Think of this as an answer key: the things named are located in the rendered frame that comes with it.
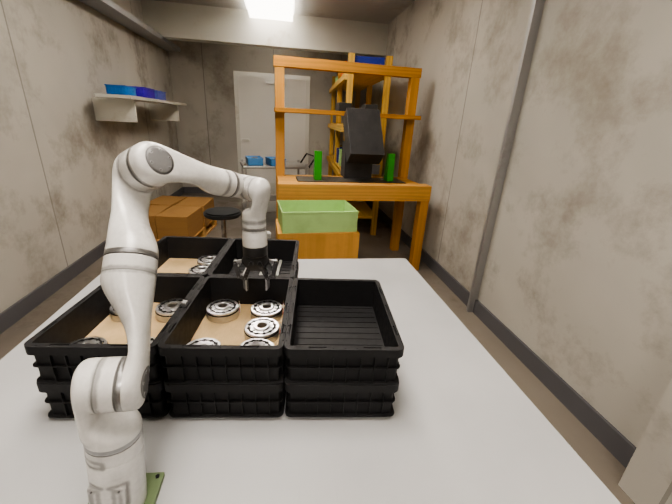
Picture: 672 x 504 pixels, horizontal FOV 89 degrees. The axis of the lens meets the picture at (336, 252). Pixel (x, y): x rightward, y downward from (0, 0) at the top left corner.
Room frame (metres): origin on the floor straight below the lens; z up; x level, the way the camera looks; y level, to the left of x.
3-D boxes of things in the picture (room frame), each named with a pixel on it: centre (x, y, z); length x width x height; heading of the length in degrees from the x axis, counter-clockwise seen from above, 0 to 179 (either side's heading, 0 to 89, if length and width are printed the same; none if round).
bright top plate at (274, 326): (0.87, 0.21, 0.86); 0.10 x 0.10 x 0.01
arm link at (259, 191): (0.97, 0.24, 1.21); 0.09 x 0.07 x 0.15; 60
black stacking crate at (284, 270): (1.27, 0.31, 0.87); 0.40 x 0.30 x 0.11; 4
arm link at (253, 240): (1.00, 0.25, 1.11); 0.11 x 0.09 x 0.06; 9
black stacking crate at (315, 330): (0.89, -0.02, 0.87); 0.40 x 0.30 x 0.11; 4
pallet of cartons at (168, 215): (4.03, 2.01, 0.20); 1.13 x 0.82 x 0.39; 9
